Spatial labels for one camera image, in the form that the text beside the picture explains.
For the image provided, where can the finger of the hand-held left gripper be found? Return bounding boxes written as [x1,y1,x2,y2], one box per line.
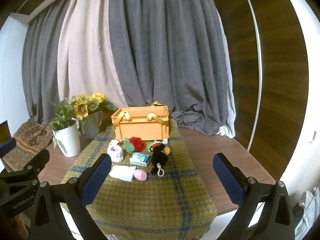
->
[12,149,50,178]
[0,137,17,159]

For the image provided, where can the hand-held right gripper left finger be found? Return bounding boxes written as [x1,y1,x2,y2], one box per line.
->
[29,152,113,240]

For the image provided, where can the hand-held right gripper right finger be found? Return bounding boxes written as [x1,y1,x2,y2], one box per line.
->
[212,152,297,240]

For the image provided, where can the teal patterned white cloth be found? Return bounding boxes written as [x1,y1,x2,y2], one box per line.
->
[129,152,152,167]

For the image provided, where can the black plush keychain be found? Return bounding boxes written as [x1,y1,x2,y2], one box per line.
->
[150,142,169,177]

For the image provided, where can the orange plastic basket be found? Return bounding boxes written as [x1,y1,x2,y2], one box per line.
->
[110,101,171,142]

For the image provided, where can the brown patterned cushion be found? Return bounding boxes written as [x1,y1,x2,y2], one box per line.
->
[1,119,54,172]

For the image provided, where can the white folded cloth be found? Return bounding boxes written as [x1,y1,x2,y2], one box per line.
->
[109,164,137,182]

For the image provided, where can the white knitted plush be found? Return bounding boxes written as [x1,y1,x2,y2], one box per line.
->
[107,141,125,162]

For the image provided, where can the white vase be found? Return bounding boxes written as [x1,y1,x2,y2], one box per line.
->
[52,120,82,158]

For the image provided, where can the pink egg sponge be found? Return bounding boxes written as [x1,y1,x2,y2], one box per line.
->
[133,169,149,181]

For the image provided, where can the green ribbed vase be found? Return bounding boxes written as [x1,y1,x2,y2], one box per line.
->
[81,111,107,139]

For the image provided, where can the red strawberry plush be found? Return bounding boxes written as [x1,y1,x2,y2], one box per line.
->
[123,136,146,156]

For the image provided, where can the green leafy plant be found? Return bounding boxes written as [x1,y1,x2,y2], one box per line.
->
[48,98,77,148]

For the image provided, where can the sunflower bouquet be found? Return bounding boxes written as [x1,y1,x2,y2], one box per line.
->
[71,92,118,121]

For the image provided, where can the grey curtain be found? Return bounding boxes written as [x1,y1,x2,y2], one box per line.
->
[22,17,64,124]
[108,0,236,137]

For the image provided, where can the white crumpled cloth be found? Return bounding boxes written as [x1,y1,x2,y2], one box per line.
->
[295,187,320,240]

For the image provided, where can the white sheer curtain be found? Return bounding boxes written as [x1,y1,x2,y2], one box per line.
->
[217,12,237,138]

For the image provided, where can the dark wooden wardrobe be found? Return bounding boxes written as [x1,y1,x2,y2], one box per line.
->
[211,0,308,180]

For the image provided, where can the pale pink curtain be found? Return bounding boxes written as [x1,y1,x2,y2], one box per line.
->
[57,0,128,109]

